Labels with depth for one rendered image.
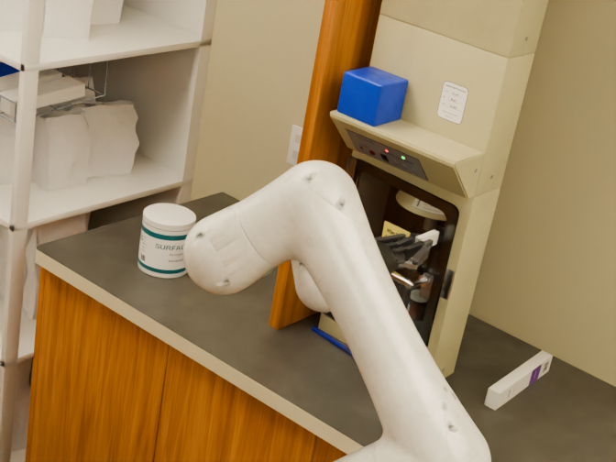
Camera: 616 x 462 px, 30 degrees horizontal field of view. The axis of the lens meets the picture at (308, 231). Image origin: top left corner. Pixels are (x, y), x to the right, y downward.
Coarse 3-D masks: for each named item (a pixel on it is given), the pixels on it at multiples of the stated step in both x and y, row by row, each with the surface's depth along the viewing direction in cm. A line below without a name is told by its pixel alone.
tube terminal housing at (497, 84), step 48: (384, 48) 243; (432, 48) 235; (432, 96) 238; (480, 96) 231; (480, 144) 233; (432, 192) 244; (480, 192) 239; (480, 240) 248; (336, 336) 270; (432, 336) 252
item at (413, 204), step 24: (360, 168) 252; (360, 192) 254; (384, 192) 249; (408, 192) 244; (384, 216) 250; (408, 216) 245; (432, 216) 241; (456, 216) 236; (432, 264) 243; (432, 288) 244; (408, 312) 250; (432, 312) 246
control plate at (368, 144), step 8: (352, 136) 244; (360, 136) 241; (360, 144) 245; (368, 144) 242; (376, 144) 239; (368, 152) 246; (376, 152) 243; (384, 152) 241; (392, 152) 238; (400, 152) 235; (384, 160) 245; (392, 160) 242; (400, 160) 239; (408, 160) 236; (416, 160) 234; (400, 168) 243; (408, 168) 240; (416, 168) 237; (424, 176) 238
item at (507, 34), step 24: (384, 0) 240; (408, 0) 236; (432, 0) 233; (456, 0) 229; (480, 0) 226; (504, 0) 223; (528, 0) 222; (432, 24) 234; (456, 24) 231; (480, 24) 227; (504, 24) 224; (528, 24) 226; (480, 48) 228; (504, 48) 225; (528, 48) 230
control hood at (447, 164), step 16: (336, 112) 241; (352, 128) 240; (368, 128) 236; (384, 128) 236; (400, 128) 238; (416, 128) 240; (352, 144) 248; (384, 144) 237; (400, 144) 232; (416, 144) 231; (432, 144) 232; (448, 144) 234; (432, 160) 229; (448, 160) 226; (464, 160) 227; (480, 160) 233; (416, 176) 241; (432, 176) 236; (448, 176) 231; (464, 176) 230; (464, 192) 233
